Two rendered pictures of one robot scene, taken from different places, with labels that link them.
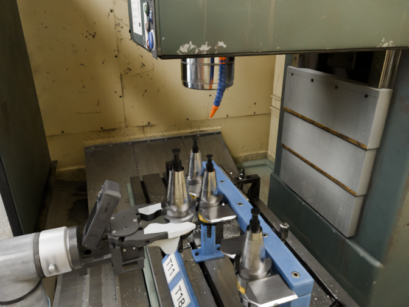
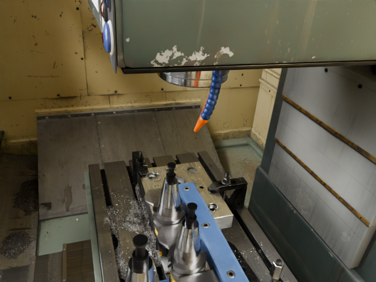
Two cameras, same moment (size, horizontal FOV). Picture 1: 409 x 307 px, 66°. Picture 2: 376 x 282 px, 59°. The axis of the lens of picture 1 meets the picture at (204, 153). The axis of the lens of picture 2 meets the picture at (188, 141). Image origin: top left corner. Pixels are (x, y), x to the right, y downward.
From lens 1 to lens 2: 0.26 m
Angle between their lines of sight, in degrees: 6
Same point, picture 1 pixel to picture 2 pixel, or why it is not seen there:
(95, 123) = (51, 89)
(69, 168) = (18, 140)
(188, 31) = (172, 29)
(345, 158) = (360, 177)
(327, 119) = (342, 124)
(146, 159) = (111, 136)
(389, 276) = not seen: outside the picture
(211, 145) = (188, 122)
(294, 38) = (341, 42)
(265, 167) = (248, 147)
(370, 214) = not seen: outside the picture
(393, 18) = not seen: outside the picture
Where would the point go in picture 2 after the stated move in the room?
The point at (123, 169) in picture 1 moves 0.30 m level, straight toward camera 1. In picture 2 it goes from (82, 146) to (83, 183)
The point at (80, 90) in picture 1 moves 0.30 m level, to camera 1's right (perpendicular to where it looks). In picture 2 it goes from (32, 48) to (98, 53)
